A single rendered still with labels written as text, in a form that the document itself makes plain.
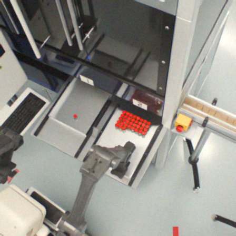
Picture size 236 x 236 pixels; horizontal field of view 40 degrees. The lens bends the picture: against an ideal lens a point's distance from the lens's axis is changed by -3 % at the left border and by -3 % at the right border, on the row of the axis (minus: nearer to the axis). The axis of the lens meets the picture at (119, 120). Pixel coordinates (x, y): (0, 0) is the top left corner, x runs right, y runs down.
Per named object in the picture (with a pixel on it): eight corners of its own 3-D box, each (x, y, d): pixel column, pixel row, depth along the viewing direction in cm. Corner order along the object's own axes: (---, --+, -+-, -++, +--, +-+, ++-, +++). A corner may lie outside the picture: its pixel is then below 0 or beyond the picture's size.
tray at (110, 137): (117, 109, 199) (117, 107, 196) (157, 128, 193) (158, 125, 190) (89, 159, 188) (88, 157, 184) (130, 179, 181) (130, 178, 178)
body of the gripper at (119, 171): (130, 163, 176) (131, 157, 169) (121, 179, 170) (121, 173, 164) (119, 158, 177) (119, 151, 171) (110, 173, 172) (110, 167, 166)
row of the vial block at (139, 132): (118, 122, 195) (117, 119, 191) (146, 135, 191) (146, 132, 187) (116, 125, 195) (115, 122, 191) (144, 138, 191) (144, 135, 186)
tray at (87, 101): (79, 74, 211) (78, 71, 208) (115, 90, 205) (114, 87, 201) (49, 117, 199) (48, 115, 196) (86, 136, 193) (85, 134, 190)
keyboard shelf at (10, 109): (20, 82, 223) (19, 80, 221) (51, 102, 215) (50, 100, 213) (-26, 133, 209) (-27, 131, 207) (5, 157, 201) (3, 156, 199)
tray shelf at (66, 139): (72, 72, 214) (72, 71, 212) (173, 118, 197) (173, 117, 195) (31, 134, 198) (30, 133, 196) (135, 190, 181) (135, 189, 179)
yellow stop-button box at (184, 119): (179, 115, 187) (180, 110, 180) (190, 121, 185) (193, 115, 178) (173, 126, 184) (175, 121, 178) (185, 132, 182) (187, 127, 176)
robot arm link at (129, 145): (112, 149, 158) (128, 158, 156) (125, 131, 163) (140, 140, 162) (110, 160, 168) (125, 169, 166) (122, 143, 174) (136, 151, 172)
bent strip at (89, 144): (95, 130, 194) (94, 126, 189) (99, 133, 194) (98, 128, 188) (82, 150, 190) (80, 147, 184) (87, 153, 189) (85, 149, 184)
